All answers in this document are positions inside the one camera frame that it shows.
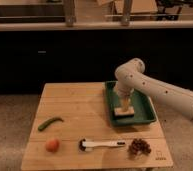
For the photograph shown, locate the metal post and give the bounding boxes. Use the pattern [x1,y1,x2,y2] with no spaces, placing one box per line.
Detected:
[63,0,76,27]
[121,0,133,26]

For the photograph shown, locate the left metal post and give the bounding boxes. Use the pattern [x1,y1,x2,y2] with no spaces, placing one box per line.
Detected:
[63,0,76,27]

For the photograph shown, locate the brown grape bunch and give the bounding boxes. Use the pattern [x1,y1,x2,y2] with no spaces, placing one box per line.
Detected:
[128,139,151,155]

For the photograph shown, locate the orange tomato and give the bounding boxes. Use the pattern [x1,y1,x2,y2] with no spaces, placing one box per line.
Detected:
[45,139,60,152]

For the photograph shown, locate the wooden block eraser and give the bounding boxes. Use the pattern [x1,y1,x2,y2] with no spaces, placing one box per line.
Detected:
[114,107,134,117]

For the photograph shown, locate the white handled dish brush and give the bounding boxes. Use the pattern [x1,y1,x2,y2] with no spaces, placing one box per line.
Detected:
[79,139,126,152]

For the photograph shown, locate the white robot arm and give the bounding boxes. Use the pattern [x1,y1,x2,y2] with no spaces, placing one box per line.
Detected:
[114,58,193,122]

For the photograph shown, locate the right metal post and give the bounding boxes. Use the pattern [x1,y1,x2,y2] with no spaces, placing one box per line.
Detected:
[121,0,133,26]

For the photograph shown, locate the black cabinet wall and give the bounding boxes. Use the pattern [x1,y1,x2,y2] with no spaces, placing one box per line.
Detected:
[0,28,193,94]

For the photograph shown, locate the wooden table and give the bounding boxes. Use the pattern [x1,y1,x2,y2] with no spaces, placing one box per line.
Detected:
[21,83,173,171]

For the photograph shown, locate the green chili pepper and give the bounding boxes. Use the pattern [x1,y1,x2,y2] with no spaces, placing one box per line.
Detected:
[37,117,64,132]

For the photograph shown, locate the green plastic tray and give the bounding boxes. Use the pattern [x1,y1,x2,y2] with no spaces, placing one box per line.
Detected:
[104,81,157,126]

